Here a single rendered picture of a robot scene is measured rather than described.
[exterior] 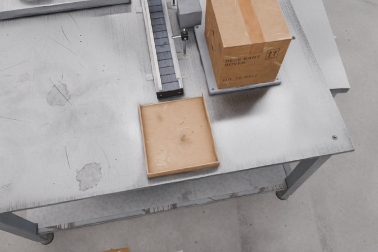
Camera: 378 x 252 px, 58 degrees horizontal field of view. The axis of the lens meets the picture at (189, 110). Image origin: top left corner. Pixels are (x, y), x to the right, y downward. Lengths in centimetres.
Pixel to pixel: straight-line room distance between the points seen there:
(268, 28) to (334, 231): 134
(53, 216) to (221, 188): 89
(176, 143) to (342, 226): 125
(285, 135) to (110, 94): 71
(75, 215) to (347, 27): 234
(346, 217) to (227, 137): 114
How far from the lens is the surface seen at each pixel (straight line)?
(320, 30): 171
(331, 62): 161
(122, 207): 188
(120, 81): 146
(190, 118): 134
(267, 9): 131
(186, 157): 128
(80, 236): 214
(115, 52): 155
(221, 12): 127
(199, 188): 188
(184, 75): 144
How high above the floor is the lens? 203
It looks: 62 degrees down
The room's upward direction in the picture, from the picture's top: straight up
